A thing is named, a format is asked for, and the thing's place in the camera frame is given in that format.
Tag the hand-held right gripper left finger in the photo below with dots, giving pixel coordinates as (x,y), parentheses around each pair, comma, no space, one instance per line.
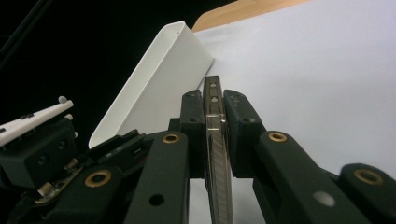
(194,124)

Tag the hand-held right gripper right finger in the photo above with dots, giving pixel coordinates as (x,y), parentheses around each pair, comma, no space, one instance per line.
(241,124)

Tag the grey cartoon print phone case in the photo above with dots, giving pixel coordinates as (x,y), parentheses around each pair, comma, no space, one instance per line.
(218,155)

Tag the white plastic tray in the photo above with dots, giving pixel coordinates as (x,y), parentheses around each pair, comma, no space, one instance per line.
(162,81)

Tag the white table sheet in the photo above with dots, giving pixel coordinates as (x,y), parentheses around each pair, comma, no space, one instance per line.
(311,87)

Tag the wooden table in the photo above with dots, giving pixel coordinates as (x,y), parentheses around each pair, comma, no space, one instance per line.
(236,12)

